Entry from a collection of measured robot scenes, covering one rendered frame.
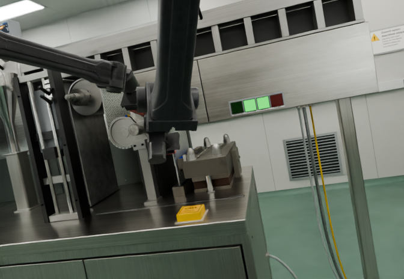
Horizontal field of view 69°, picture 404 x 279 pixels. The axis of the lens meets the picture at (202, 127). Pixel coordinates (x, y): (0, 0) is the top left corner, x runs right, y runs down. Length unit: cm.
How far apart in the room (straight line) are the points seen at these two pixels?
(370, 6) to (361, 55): 260
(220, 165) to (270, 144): 272
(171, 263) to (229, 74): 84
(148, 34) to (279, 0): 62
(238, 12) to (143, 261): 108
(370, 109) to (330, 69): 252
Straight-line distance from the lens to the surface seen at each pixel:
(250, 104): 136
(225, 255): 89
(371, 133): 393
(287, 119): 372
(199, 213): 85
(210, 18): 145
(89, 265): 106
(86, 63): 81
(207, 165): 105
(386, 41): 399
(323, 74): 140
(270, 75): 138
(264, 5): 144
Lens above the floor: 120
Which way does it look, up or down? 3 degrees down
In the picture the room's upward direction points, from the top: 11 degrees counter-clockwise
